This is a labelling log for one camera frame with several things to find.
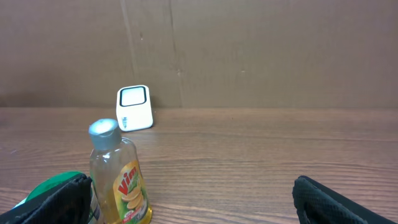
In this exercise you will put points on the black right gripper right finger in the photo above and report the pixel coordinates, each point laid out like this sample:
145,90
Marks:
317,204

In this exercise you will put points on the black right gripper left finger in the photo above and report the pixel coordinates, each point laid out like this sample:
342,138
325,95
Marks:
68,203

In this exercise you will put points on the green lid jar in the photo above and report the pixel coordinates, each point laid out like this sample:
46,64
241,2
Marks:
95,215

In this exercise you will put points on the yellow dish soap bottle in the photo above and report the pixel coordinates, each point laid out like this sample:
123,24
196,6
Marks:
117,179

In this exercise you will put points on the white barcode scanner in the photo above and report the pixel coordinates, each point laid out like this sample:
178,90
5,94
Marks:
133,108

